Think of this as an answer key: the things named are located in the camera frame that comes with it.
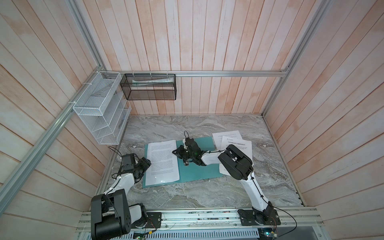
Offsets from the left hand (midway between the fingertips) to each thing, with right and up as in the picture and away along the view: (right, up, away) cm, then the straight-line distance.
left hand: (148, 166), depth 91 cm
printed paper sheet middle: (+64, +12, +11) cm, 66 cm away
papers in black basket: (-7, +51, -1) cm, 52 cm away
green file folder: (+27, -4, -1) cm, 28 cm away
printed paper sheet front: (+10, -1, +2) cm, 10 cm away
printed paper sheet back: (+46, +17, +17) cm, 52 cm away
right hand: (+13, +8, +6) cm, 16 cm away
